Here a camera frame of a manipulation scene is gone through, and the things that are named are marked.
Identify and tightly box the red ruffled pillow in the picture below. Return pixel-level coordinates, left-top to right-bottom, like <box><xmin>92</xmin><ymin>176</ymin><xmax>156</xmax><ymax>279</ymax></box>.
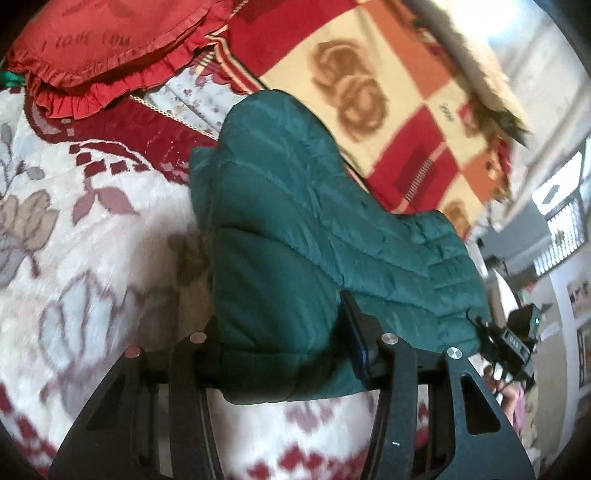
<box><xmin>4</xmin><ymin>0</ymin><xmax>241</xmax><ymax>121</ymax></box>

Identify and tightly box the person's right hand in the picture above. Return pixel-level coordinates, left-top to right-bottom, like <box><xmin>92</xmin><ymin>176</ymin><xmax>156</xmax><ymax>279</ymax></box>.
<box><xmin>482</xmin><ymin>364</ymin><xmax>527</xmax><ymax>416</ymax></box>

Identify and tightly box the white maroon floral bedspread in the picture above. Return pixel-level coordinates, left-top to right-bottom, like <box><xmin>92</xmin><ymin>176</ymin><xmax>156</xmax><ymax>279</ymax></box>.
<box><xmin>0</xmin><ymin>60</ymin><xmax>522</xmax><ymax>480</ymax></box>

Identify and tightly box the red cream checkered rose blanket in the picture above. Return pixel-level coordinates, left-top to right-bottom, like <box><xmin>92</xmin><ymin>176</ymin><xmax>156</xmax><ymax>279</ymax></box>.
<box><xmin>203</xmin><ymin>0</ymin><xmax>532</xmax><ymax>232</ymax></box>

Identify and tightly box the wall picture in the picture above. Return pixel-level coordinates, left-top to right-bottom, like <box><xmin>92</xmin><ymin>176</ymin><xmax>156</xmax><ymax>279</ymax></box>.
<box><xmin>566</xmin><ymin>277</ymin><xmax>591</xmax><ymax>319</ymax></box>
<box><xmin>575</xmin><ymin>323</ymin><xmax>591</xmax><ymax>388</ymax></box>

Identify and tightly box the green quilted puffer jacket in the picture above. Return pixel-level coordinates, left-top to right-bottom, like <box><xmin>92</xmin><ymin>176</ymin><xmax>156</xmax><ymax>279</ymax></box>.
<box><xmin>189</xmin><ymin>89</ymin><xmax>492</xmax><ymax>407</ymax></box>

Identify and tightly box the barred window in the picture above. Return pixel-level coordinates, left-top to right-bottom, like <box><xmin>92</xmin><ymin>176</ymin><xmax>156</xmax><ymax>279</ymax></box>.
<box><xmin>531</xmin><ymin>152</ymin><xmax>588</xmax><ymax>278</ymax></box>

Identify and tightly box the beige fuzzy cloth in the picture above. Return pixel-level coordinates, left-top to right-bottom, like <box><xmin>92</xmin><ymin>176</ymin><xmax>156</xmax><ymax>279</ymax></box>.
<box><xmin>406</xmin><ymin>0</ymin><xmax>532</xmax><ymax>139</ymax></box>

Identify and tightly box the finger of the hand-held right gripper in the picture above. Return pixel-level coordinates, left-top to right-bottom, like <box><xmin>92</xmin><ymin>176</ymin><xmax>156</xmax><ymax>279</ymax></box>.
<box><xmin>468</xmin><ymin>311</ymin><xmax>505</xmax><ymax>365</ymax></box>

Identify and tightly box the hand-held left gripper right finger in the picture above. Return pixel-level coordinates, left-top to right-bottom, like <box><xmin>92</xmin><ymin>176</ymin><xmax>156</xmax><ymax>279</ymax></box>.
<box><xmin>339</xmin><ymin>290</ymin><xmax>536</xmax><ymax>480</ymax></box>

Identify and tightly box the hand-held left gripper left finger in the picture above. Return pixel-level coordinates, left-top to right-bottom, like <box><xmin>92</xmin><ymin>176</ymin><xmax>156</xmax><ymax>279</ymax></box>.
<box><xmin>48</xmin><ymin>318</ymin><xmax>222</xmax><ymax>480</ymax></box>

